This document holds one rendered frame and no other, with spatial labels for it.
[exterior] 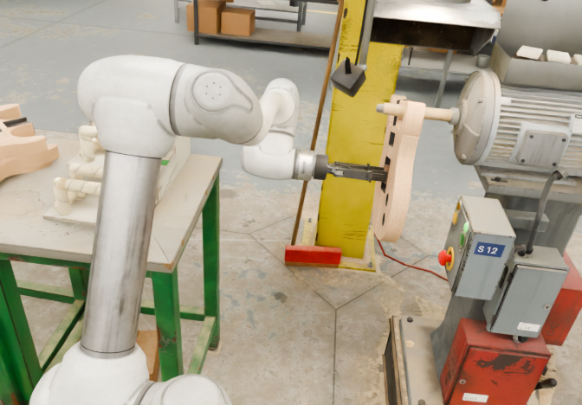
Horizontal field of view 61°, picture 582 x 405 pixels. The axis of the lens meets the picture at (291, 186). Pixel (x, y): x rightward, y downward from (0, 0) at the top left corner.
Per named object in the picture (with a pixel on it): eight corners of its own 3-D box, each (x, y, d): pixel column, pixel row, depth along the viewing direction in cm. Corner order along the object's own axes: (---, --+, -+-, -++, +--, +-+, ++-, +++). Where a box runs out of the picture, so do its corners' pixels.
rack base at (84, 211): (159, 202, 145) (158, 199, 145) (139, 233, 132) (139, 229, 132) (69, 190, 147) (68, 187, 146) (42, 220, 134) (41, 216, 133)
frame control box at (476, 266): (518, 270, 141) (548, 194, 128) (542, 326, 123) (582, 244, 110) (431, 260, 143) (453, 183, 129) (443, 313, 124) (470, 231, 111)
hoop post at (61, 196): (74, 210, 137) (67, 181, 132) (67, 216, 134) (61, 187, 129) (62, 208, 137) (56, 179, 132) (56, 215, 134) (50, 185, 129)
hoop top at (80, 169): (141, 179, 139) (140, 169, 137) (137, 184, 136) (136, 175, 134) (73, 170, 140) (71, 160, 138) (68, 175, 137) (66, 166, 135)
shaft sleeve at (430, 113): (449, 109, 136) (452, 109, 132) (447, 121, 136) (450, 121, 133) (383, 102, 136) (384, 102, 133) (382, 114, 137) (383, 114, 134)
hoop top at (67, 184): (129, 194, 132) (128, 184, 130) (125, 201, 129) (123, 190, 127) (57, 184, 133) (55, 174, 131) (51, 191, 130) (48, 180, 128)
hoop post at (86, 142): (96, 157, 146) (92, 129, 141) (92, 163, 144) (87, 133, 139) (86, 157, 146) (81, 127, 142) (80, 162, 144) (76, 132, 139)
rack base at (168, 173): (177, 176, 159) (176, 150, 154) (159, 203, 145) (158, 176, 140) (94, 165, 161) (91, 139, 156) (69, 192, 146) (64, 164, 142)
